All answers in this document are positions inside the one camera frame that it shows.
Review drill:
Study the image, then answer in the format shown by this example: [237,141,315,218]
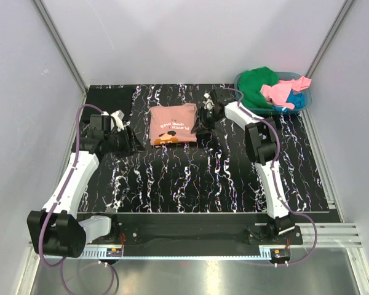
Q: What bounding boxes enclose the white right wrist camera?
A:
[203,93,215,111]

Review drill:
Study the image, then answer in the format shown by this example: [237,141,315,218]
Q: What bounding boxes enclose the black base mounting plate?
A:
[92,213,303,259]

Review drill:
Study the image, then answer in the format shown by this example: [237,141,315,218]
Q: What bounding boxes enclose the orange connector box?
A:
[271,248,290,259]
[106,248,123,257]

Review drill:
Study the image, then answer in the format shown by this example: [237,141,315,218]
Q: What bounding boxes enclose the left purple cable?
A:
[38,104,119,295]

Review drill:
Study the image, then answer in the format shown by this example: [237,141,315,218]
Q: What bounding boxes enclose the green t shirt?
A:
[238,66,279,109]

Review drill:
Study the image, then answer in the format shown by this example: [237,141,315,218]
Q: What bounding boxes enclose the blue plastic laundry basket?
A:
[250,72,312,116]

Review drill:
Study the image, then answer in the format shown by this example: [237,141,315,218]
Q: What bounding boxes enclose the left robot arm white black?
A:
[26,111,144,258]

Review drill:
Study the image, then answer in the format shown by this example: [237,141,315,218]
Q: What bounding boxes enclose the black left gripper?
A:
[105,125,146,159]

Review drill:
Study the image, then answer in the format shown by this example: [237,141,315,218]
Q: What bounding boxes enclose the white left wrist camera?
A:
[102,110,124,132]

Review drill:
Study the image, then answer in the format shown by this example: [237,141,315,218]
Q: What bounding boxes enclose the right orange connector box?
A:
[271,248,290,259]

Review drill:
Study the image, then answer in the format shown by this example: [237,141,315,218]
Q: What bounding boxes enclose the blue t shirt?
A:
[273,91,306,112]

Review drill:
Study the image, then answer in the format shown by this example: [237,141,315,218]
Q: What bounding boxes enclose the left orange connector box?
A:
[106,248,123,257]

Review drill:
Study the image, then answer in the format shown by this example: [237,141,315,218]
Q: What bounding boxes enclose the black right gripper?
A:
[190,107,223,136]

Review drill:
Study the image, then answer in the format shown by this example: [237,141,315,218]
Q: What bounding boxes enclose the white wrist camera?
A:
[102,110,124,132]
[203,93,215,111]

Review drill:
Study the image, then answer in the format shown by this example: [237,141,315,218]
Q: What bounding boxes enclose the bright pink t shirt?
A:
[261,76,312,109]

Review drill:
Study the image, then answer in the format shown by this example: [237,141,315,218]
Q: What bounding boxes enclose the dusty pink t shirt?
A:
[149,103,197,146]

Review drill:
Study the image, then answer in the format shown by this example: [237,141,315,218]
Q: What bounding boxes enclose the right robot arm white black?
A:
[191,89,295,244]

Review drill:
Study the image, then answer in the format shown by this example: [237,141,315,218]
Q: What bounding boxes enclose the folded black t shirt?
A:
[85,86,135,121]

